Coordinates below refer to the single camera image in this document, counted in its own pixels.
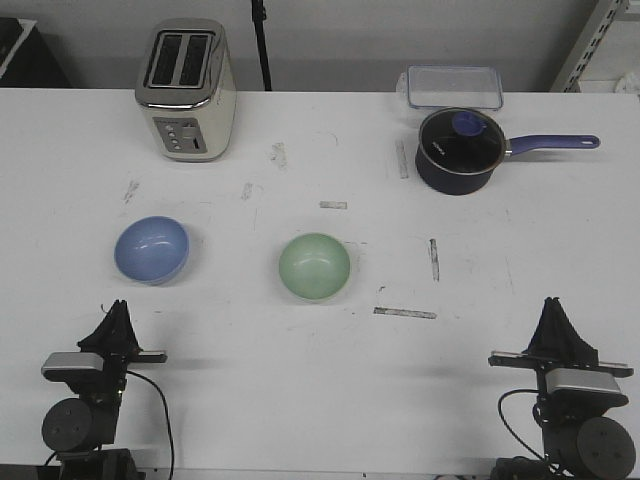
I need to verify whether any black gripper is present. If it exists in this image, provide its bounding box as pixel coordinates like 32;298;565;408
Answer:
488;297;634;415
64;300;168;400

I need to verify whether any blue bowl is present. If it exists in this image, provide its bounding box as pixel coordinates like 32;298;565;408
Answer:
114;216;190;285

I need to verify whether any green bowl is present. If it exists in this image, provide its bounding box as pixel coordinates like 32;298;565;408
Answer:
278;232;351;301

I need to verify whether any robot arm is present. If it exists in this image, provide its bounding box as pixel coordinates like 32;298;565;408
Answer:
488;297;636;479
41;300;167;479

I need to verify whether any dark tape strip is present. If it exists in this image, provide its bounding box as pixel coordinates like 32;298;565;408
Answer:
429;238;440;282

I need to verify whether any long tape strip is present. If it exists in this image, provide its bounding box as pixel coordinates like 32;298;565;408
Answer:
373;306;437;320

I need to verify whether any blue saucepan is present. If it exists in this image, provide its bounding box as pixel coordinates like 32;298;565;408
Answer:
415;135;600;195

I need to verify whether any glass pot lid blue knob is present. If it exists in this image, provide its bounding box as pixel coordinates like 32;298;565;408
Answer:
419;108;506;174

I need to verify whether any grey tape strip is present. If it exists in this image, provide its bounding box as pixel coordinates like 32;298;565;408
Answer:
319;201;348;210

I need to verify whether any tape strip beside pot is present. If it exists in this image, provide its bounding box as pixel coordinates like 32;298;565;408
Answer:
395;140;409;179

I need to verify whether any cream two-slot toaster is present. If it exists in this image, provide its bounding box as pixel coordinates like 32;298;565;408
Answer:
135;18;237;163

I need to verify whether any clear glass object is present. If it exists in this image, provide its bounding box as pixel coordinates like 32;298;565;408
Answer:
614;71;640;95

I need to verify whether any clear plastic food container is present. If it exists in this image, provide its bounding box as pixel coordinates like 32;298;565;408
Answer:
396;65;504;110

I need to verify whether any white slotted shelf upright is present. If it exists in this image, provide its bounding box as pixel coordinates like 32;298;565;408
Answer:
549;1;639;93

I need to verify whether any black tripod pole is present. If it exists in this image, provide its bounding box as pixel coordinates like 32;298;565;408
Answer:
251;0;272;91

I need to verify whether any left black cable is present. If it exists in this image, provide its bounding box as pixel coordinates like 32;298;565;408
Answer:
42;369;175;479

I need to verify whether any black cable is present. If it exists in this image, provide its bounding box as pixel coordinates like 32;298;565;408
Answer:
498;390;549;464
42;369;175;479

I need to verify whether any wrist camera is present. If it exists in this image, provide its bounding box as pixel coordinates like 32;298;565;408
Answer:
545;368;625;398
41;352;104;378

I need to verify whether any right black cable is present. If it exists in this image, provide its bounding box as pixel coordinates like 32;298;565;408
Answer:
498;390;549;464

